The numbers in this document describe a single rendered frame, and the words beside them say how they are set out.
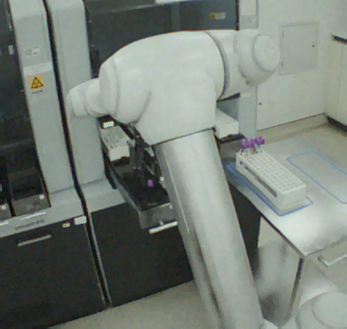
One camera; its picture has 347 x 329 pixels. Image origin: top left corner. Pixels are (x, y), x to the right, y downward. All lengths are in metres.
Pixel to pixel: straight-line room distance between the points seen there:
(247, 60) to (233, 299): 0.40
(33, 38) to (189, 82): 0.84
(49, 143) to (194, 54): 0.95
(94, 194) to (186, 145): 0.95
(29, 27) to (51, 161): 0.51
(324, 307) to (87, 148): 1.07
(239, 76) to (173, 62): 0.13
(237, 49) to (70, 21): 0.81
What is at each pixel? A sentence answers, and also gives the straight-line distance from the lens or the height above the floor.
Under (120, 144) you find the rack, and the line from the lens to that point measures 1.60.
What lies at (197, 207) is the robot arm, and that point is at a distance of 0.64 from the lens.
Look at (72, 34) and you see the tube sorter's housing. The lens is 1.40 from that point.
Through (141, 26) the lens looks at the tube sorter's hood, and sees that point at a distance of 1.46.
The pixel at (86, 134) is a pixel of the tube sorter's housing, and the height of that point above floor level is 0.95.
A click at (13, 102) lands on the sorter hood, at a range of 1.42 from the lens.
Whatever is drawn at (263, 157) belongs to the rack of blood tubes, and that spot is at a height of 0.88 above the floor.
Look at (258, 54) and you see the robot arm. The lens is 0.68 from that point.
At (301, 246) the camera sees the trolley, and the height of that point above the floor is 0.82.
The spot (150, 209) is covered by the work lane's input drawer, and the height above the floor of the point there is 0.81.
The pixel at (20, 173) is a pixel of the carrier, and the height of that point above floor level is 0.87.
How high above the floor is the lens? 1.60
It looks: 29 degrees down
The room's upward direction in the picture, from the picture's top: 3 degrees counter-clockwise
